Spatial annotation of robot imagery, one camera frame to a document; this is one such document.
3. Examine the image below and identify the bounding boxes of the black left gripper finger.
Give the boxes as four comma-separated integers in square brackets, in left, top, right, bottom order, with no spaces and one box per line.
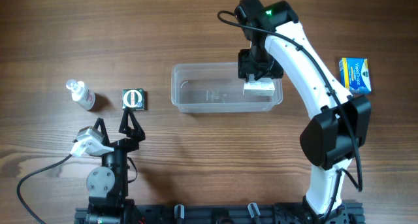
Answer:
[119,107,146,142]
[93,118,110,144]

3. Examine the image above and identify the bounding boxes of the white Panadol box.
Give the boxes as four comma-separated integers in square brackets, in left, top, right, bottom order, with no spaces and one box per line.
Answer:
[243,78,276,97]

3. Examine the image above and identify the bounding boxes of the green Zam-Buk tin box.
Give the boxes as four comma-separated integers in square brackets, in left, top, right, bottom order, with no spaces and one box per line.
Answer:
[122,88,146,110]

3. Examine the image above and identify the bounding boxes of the white calamine lotion bottle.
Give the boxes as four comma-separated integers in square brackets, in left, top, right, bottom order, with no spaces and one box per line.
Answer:
[66,80,95,110]

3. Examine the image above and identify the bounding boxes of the blue VapoDrops box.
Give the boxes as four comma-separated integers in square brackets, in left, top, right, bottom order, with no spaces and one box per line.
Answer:
[339,57,372,95]

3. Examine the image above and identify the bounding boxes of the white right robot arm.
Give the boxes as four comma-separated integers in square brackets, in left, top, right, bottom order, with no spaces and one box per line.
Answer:
[231,0,371,223]

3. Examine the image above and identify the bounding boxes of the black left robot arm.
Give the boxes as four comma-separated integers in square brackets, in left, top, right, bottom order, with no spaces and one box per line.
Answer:
[74,107,146,224]

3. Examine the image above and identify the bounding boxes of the clear plastic container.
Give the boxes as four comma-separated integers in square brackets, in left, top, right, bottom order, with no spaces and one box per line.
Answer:
[171,62,283,113]

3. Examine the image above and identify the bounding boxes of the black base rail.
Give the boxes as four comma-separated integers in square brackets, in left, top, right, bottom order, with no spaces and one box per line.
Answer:
[74,202,365,224]

